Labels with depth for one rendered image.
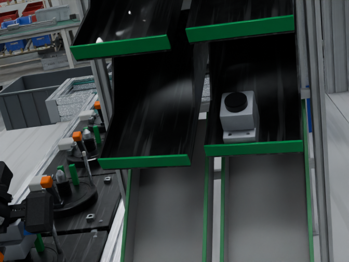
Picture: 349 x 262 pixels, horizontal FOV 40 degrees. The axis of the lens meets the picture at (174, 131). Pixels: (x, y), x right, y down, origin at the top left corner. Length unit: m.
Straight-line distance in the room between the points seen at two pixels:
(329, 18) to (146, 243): 1.24
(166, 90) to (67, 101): 1.29
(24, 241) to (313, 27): 0.58
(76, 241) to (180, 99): 0.38
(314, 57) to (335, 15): 1.07
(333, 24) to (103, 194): 1.07
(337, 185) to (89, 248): 0.63
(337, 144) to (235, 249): 0.76
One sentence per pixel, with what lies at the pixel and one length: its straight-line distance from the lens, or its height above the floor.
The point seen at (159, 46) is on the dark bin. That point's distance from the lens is 0.60.
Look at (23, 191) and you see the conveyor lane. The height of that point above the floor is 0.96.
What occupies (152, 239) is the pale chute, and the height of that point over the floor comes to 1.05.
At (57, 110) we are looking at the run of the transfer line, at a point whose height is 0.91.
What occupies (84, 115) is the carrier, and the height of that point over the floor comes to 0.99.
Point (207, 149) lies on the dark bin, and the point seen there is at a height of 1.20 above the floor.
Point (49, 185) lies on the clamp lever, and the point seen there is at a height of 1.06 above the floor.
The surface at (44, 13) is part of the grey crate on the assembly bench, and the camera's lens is 6.27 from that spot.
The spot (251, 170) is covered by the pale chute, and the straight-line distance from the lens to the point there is 0.78.
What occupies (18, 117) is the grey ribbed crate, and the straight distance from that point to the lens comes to 2.90.
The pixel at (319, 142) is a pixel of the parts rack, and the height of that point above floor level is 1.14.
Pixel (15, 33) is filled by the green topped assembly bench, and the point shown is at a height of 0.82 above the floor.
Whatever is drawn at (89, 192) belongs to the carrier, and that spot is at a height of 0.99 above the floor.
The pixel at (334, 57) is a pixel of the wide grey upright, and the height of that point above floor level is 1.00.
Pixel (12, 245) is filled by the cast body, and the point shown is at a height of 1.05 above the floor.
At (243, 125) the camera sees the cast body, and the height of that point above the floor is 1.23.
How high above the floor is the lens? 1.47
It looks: 21 degrees down
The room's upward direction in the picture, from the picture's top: 10 degrees counter-clockwise
